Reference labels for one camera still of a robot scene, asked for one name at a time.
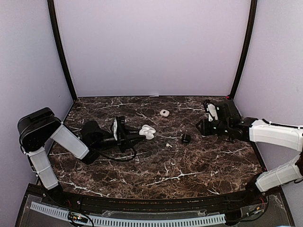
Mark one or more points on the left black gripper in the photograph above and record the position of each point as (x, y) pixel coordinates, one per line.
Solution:
(124, 139)

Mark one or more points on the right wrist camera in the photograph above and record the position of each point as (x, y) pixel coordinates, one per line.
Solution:
(210, 109)

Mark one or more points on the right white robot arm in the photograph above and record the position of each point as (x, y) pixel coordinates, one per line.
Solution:
(260, 130)

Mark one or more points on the left black frame post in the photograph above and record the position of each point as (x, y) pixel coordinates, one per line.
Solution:
(60, 50)

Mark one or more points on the white earbud charging case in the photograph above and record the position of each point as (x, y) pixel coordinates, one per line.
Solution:
(147, 131)

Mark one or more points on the right black frame post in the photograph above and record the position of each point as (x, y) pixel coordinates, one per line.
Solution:
(245, 48)

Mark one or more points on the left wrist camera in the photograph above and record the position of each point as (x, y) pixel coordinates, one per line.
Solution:
(117, 127)

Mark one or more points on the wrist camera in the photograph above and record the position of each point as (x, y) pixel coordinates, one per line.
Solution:
(210, 109)
(117, 127)

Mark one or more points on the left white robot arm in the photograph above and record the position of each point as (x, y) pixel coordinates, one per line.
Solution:
(41, 126)

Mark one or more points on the black frame post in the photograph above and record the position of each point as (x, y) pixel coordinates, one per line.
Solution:
(245, 48)
(60, 50)

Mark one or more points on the black front rail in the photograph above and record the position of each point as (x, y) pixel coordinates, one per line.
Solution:
(226, 203)

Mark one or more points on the black small charging case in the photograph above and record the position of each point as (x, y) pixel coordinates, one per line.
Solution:
(185, 139)

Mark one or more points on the grey slotted cable duct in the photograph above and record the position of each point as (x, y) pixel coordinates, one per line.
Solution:
(115, 219)

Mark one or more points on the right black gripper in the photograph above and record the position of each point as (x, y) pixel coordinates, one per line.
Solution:
(205, 130)

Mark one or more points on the green circuit board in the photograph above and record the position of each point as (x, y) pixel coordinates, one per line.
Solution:
(77, 217)

